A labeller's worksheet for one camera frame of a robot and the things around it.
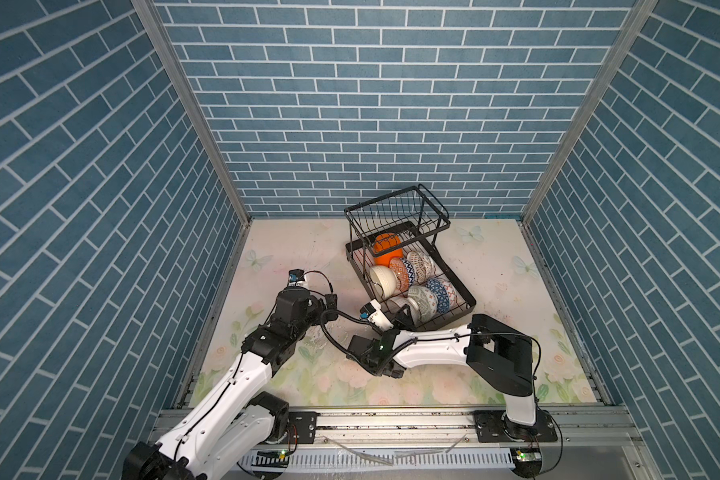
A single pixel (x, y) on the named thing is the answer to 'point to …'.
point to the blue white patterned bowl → (443, 303)
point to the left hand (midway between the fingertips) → (325, 298)
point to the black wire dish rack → (415, 216)
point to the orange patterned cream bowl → (397, 265)
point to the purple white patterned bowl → (414, 310)
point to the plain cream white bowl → (384, 279)
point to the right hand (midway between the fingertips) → (404, 310)
